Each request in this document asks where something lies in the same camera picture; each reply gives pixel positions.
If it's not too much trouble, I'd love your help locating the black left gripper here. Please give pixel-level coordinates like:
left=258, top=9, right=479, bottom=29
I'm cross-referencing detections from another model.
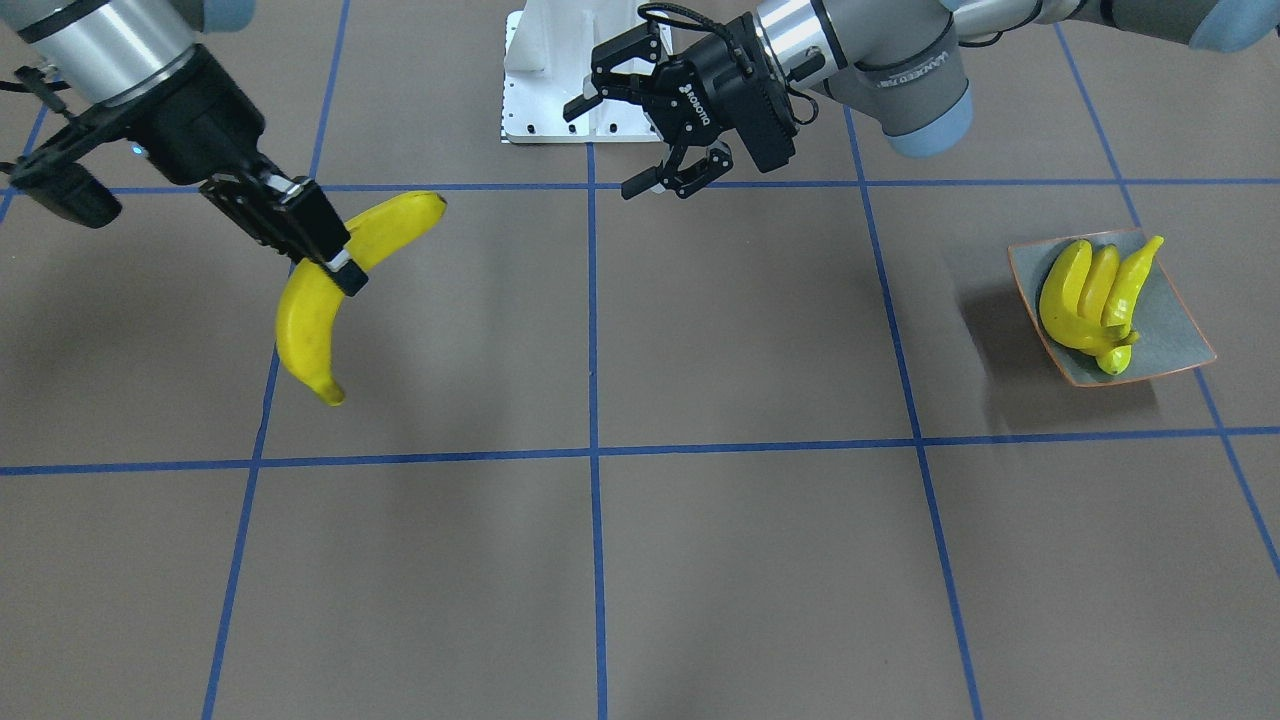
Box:
left=563, top=14, right=797, bottom=200

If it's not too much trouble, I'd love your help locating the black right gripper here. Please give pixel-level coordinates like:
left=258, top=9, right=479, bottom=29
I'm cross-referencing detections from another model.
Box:
left=120, top=45, right=369, bottom=297

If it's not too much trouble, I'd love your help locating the yellow banana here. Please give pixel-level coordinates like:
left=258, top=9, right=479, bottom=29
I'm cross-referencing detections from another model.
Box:
left=275, top=191, right=447, bottom=407
left=1038, top=238, right=1123, bottom=356
left=1076, top=243, right=1120, bottom=325
left=1085, top=234, right=1165, bottom=375

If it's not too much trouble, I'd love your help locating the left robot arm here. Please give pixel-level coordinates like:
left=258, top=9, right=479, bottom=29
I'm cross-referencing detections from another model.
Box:
left=563, top=1, right=1279, bottom=199

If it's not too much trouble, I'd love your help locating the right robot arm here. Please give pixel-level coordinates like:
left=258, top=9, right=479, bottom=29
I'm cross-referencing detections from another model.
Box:
left=3, top=1, right=369, bottom=296

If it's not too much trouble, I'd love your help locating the blue square ceramic plate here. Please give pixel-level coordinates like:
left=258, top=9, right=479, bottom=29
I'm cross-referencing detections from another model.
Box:
left=1007, top=228, right=1216, bottom=387

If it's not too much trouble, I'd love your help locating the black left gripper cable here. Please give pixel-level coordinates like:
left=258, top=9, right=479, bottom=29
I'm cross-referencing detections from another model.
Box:
left=637, top=3, right=831, bottom=126

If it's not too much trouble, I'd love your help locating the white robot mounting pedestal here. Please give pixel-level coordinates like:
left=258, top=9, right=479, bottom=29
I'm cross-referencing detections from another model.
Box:
left=500, top=1, right=659, bottom=143

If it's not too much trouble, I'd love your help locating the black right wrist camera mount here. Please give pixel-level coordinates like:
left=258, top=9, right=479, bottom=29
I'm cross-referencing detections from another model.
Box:
left=3, top=67, right=150, bottom=229

